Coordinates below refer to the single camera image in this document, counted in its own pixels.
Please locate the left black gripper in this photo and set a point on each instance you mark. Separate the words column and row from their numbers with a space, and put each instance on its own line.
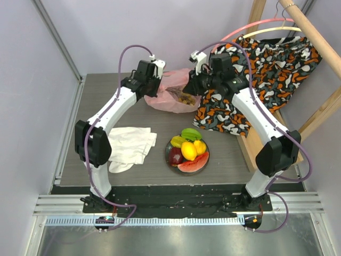
column 153, row 93

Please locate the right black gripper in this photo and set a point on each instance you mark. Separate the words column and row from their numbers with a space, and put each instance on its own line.
column 192, row 85

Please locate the brown fake longan bunch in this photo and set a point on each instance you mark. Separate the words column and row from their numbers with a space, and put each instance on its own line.
column 186, row 99

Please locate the pink plastic bag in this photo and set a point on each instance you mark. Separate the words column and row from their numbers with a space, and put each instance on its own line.
column 171, row 84

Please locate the green fake starfruit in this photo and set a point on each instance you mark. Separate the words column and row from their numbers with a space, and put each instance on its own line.
column 191, row 134

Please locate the yellow fake starfruit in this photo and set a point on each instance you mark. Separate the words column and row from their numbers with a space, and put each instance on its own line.
column 177, row 141

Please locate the orange fake fruit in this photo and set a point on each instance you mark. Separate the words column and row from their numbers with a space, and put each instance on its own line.
column 189, row 151

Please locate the red fake apple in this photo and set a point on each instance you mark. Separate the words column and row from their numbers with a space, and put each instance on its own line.
column 175, row 156

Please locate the fake watermelon slice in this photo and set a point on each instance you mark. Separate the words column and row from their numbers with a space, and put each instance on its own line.
column 195, row 165

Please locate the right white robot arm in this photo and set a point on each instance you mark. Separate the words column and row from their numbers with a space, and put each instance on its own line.
column 280, row 146

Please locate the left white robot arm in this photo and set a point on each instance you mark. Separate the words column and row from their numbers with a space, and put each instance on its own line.
column 91, row 136

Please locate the white cloth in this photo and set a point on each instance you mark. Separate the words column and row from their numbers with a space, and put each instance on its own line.
column 130, row 146

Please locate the patterned orange black garment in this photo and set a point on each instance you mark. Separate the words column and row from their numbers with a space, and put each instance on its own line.
column 277, row 68

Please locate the blue ceramic plate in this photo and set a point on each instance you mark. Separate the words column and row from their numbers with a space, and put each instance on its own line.
column 174, row 168

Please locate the cream clothes hanger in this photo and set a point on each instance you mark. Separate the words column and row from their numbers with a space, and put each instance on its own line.
column 269, row 31

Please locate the pink clothes hanger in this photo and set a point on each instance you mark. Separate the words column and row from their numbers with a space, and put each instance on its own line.
column 255, row 24

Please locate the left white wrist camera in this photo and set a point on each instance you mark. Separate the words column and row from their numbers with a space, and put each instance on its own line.
column 159, row 66

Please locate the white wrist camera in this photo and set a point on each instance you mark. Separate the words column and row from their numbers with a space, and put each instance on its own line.
column 159, row 66
column 199, row 58

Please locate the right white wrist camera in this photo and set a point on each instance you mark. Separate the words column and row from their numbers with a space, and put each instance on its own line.
column 199, row 58

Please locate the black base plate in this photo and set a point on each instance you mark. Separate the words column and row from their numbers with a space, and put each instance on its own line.
column 176, row 202

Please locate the aluminium rail frame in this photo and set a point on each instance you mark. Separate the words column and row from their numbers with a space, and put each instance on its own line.
column 297, row 222

